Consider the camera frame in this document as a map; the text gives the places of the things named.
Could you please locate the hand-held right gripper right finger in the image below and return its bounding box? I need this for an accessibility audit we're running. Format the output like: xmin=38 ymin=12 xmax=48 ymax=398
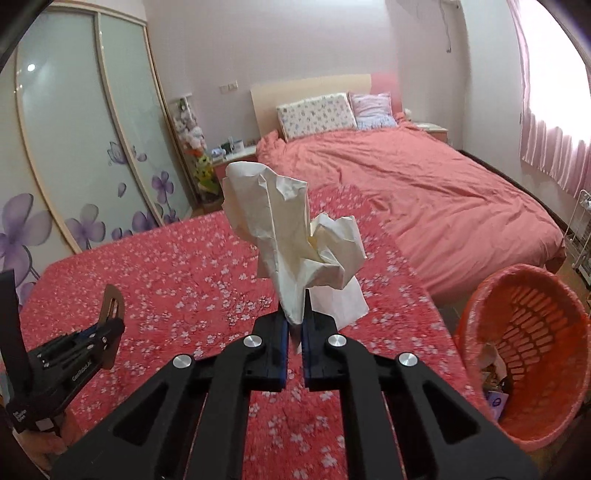
xmin=302 ymin=310 xmax=539 ymax=480

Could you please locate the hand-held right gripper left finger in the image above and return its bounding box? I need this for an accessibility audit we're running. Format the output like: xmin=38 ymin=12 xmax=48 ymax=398
xmin=51 ymin=310 xmax=291 ymax=480

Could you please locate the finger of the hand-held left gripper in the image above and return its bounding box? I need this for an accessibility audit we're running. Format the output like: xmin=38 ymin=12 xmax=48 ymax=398
xmin=98 ymin=285 xmax=126 ymax=371
xmin=69 ymin=325 xmax=109 ymax=354

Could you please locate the white tissue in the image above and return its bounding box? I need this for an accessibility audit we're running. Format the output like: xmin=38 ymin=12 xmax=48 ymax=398
xmin=308 ymin=276 xmax=370 ymax=334

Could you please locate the cream tissue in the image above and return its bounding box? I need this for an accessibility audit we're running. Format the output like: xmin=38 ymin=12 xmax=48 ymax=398
xmin=223 ymin=161 xmax=369 ymax=326

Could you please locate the red white carton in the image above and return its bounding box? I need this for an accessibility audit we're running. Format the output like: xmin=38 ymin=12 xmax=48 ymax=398
xmin=480 ymin=344 xmax=511 ymax=393

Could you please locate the small blue white packet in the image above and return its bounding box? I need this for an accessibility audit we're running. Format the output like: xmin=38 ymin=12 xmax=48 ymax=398
xmin=485 ymin=390 xmax=509 ymax=422

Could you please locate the person's left hand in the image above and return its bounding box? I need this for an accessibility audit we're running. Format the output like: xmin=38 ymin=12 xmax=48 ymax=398
xmin=18 ymin=413 xmax=75 ymax=469

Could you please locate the red floral tablecloth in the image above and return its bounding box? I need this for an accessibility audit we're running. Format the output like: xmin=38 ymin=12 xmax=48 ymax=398
xmin=18 ymin=184 xmax=490 ymax=480

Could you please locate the pink white nightstand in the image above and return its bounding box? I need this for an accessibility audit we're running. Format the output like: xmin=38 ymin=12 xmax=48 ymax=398
xmin=412 ymin=121 xmax=450 ymax=145
xmin=210 ymin=145 xmax=259 ymax=185

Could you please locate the green yellow plush toy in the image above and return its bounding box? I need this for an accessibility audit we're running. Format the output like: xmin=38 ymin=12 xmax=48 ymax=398
xmin=194 ymin=154 xmax=219 ymax=195

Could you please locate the wardrobe with purple flower doors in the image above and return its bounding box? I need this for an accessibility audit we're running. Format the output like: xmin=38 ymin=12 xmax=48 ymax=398
xmin=0 ymin=7 xmax=197 ymax=301

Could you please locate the bed with pink duvet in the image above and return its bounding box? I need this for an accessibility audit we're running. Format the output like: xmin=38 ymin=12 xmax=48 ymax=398
xmin=255 ymin=121 xmax=568 ymax=296

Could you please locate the white floral pillow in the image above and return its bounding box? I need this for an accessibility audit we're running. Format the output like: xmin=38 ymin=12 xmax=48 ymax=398
xmin=276 ymin=92 xmax=358 ymax=142

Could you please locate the pink striped pillow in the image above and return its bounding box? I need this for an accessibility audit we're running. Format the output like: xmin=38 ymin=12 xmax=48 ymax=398
xmin=348 ymin=91 xmax=399 ymax=130

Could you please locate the beige pink headboard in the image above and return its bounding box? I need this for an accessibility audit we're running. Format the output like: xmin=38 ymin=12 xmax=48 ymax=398
xmin=250 ymin=74 xmax=393 ymax=139

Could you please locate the pink curtain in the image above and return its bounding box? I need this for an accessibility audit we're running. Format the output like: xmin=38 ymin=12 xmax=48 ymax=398
xmin=505 ymin=0 xmax=591 ymax=197

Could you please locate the white wire rack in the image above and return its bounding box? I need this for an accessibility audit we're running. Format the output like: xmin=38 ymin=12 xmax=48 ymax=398
xmin=566 ymin=188 xmax=591 ymax=283

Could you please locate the air conditioner cord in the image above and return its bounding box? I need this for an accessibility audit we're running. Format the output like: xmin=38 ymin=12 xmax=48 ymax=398
xmin=441 ymin=0 xmax=455 ymax=51

